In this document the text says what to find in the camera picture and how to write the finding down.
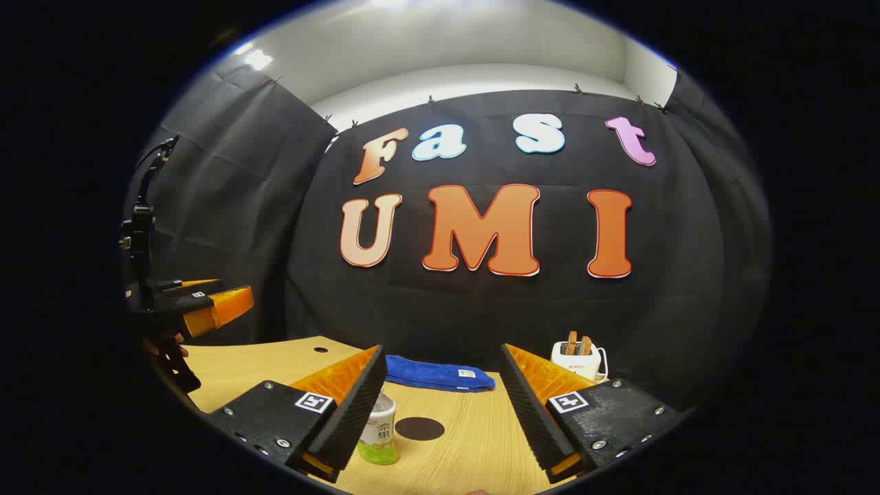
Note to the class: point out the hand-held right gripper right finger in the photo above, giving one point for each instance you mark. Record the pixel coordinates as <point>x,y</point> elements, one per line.
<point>533,412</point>

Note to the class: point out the clear green label water bottle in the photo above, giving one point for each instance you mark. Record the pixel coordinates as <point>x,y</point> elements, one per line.
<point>378,433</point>

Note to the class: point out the white toaster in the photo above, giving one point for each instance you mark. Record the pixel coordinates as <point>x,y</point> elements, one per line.
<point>574,364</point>

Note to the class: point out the brown toast slice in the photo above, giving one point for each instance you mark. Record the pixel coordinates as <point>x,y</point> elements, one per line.
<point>571,342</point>
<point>586,345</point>

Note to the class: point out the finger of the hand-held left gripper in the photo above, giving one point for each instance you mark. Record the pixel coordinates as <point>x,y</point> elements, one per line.
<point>189,287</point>
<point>220,307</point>

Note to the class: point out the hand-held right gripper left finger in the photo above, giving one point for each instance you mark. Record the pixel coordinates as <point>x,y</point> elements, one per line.
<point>357,412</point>

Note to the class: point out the blue towel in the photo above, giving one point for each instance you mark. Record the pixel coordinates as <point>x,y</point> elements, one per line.
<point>433,375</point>

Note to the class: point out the dark brown round coaster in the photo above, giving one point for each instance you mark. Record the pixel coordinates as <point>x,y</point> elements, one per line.
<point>419,429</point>

